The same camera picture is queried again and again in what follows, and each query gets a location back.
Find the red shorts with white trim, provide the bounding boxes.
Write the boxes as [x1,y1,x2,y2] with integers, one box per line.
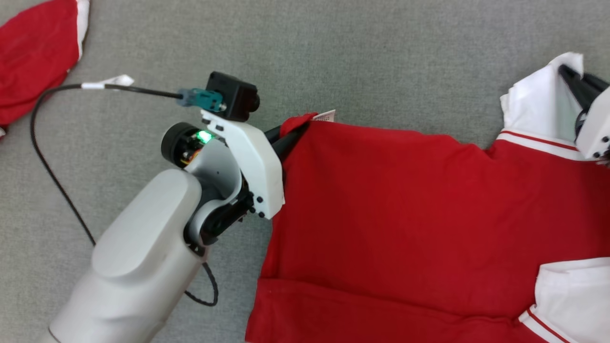
[0,0,90,140]

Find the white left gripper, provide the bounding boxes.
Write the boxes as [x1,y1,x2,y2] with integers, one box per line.
[200,110,311,220]

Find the white cable label tag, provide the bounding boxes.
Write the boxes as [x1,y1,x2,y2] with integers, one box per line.
[81,74,135,91]

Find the red polo shirt white collar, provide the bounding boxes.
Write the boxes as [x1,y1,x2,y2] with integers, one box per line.
[244,51,610,343]

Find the thin black cable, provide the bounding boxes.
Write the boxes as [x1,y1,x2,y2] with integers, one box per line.
[574,108,591,140]
[30,81,225,307]

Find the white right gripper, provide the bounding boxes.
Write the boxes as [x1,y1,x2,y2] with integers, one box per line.
[558,64,610,161]

